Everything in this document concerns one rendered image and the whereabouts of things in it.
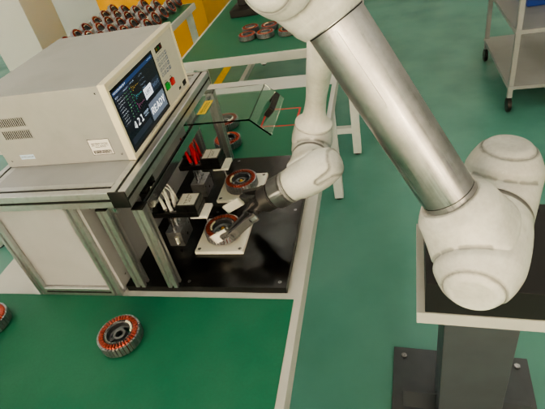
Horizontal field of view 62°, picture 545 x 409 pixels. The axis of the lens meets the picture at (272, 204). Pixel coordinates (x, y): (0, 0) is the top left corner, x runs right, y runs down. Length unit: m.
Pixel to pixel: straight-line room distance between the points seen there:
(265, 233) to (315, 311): 0.83
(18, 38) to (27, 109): 4.05
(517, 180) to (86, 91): 0.95
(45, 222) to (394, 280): 1.52
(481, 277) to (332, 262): 1.54
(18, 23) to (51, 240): 4.03
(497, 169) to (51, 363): 1.14
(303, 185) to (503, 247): 0.51
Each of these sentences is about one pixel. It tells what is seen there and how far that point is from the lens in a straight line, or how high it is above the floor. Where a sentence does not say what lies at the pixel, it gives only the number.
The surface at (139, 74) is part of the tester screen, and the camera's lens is 1.28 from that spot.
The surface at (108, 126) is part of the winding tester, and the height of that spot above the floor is 1.21.
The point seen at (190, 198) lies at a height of 0.92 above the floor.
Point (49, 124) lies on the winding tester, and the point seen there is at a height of 1.23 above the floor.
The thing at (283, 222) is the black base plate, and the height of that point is 0.77.
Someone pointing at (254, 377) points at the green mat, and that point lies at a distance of 1.10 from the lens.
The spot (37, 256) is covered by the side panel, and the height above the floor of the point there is 0.90.
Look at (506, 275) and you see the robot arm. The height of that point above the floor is 1.04.
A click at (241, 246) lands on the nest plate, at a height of 0.78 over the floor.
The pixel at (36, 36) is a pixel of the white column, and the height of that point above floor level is 0.68.
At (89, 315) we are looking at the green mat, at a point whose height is 0.75.
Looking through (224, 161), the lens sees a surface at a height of 0.88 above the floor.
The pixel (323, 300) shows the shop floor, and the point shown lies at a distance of 2.17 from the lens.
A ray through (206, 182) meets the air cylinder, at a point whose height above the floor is 0.82.
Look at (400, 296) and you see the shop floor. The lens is 2.17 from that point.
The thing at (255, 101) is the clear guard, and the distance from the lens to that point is 1.46.
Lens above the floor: 1.67
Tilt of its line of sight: 37 degrees down
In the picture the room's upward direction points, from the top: 13 degrees counter-clockwise
